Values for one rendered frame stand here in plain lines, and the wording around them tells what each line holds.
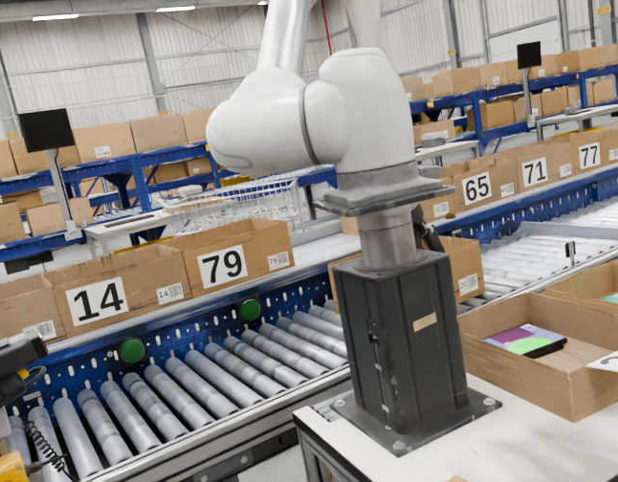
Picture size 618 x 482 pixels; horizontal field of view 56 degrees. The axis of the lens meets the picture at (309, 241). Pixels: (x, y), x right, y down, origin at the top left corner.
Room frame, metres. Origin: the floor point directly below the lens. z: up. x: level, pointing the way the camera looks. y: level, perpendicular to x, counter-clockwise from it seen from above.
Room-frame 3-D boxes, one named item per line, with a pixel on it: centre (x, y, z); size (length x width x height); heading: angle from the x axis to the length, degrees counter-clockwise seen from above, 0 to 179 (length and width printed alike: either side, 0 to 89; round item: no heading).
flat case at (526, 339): (1.28, -0.43, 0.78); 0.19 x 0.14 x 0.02; 109
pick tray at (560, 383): (1.19, -0.47, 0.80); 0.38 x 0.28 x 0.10; 23
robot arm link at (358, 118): (1.12, -0.14, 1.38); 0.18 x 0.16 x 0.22; 74
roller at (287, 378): (1.58, 0.20, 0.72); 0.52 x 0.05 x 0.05; 29
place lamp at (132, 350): (1.64, 0.57, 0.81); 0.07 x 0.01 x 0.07; 119
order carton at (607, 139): (2.99, -1.42, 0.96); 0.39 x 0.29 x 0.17; 119
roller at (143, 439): (1.39, 0.54, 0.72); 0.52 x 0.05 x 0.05; 29
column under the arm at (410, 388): (1.13, -0.15, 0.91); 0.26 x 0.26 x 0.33; 25
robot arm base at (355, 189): (1.12, -0.17, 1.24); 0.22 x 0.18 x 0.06; 104
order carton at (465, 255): (1.79, -0.28, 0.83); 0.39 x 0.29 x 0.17; 120
